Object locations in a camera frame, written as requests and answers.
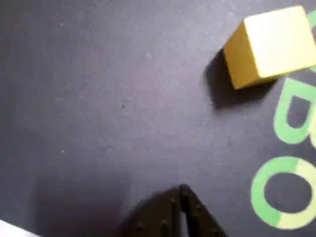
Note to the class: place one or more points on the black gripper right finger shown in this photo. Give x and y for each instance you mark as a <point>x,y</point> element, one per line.
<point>197,217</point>

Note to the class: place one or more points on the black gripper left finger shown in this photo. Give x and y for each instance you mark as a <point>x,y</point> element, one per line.
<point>153,217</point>

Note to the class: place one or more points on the yellow wooden cube block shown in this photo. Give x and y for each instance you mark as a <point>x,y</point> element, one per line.
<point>271,47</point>

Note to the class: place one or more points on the black mat with WOWROBO print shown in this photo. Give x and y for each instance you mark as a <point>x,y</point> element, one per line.
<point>111,98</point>

